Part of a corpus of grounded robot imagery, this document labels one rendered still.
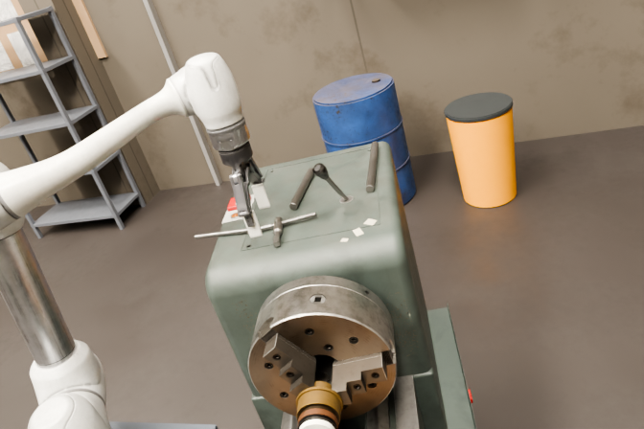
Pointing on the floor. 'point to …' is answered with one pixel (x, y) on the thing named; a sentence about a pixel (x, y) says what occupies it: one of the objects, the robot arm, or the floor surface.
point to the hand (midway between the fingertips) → (260, 217)
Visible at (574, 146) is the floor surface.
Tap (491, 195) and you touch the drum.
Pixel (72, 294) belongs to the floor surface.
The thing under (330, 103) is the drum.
